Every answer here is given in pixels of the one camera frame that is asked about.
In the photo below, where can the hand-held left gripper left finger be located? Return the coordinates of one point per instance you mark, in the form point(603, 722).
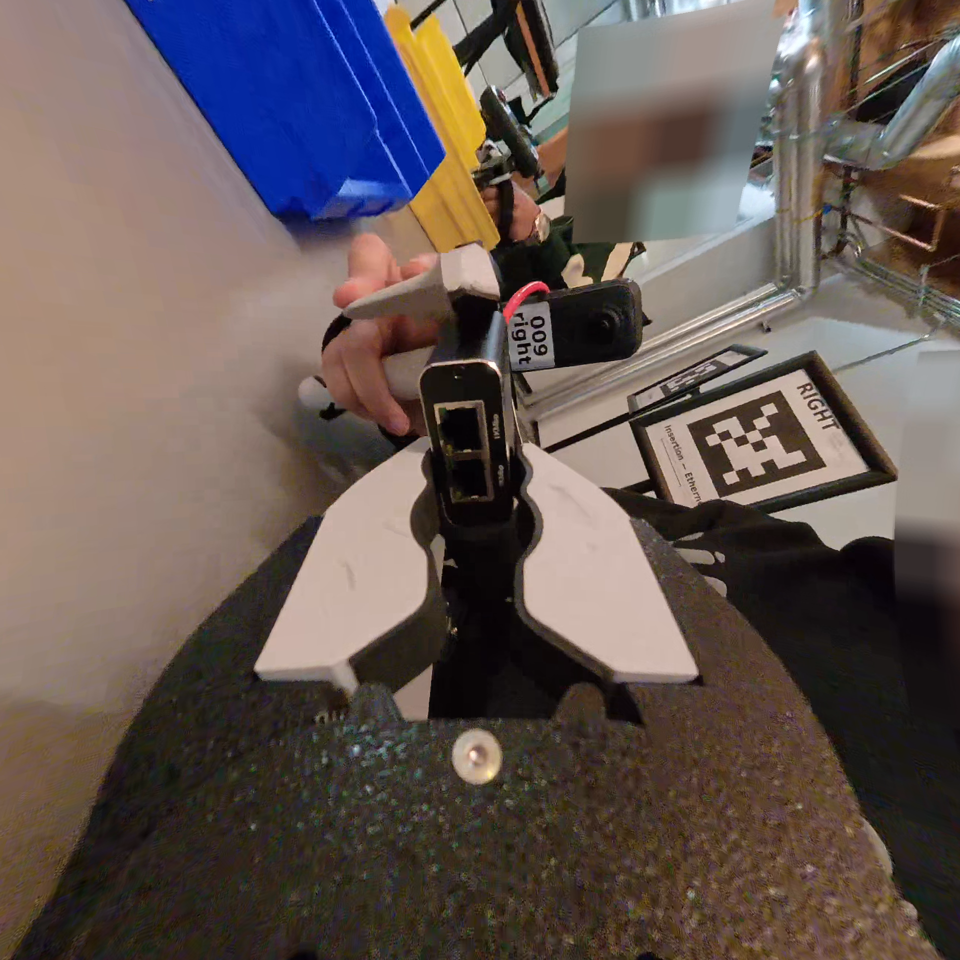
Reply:
point(352, 585)

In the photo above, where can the person's black clothing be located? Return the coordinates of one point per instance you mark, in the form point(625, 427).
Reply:
point(825, 637)

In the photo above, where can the grey desk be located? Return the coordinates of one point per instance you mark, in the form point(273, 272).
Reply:
point(150, 375)

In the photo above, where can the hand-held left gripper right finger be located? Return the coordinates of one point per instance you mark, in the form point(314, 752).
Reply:
point(600, 592)

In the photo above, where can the silver metal pipe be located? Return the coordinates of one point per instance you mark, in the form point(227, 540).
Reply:
point(795, 187)

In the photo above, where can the black network switch box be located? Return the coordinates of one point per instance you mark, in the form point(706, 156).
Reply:
point(465, 382)

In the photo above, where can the person's right hand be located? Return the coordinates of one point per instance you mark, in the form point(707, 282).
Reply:
point(360, 375)

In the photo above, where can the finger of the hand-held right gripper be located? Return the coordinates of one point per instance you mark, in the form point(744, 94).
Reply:
point(420, 296)

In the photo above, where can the printed paper sign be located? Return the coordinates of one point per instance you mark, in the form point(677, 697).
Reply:
point(757, 442)

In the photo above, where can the black framed marker sign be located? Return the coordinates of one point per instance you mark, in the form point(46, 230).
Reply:
point(690, 379)

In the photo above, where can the yellow plastic bin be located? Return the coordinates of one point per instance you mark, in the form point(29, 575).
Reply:
point(450, 150)

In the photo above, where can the blue plastic bin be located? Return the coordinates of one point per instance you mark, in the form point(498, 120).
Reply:
point(285, 90)

